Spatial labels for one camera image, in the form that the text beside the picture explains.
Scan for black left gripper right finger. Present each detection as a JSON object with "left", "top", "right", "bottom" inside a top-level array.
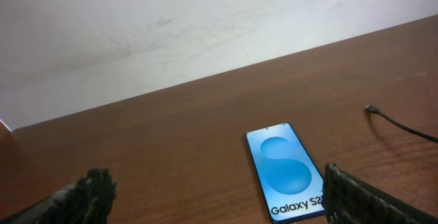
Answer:
[{"left": 322, "top": 164, "right": 437, "bottom": 224}]

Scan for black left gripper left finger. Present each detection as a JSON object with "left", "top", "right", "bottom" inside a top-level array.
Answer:
[{"left": 1, "top": 168, "right": 116, "bottom": 224}]

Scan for blue Galaxy smartphone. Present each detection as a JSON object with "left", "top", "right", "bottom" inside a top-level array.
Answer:
[{"left": 246, "top": 123, "right": 326, "bottom": 223}]

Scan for black USB charging cable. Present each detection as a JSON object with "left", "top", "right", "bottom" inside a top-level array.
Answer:
[{"left": 364, "top": 103, "right": 438, "bottom": 144}]

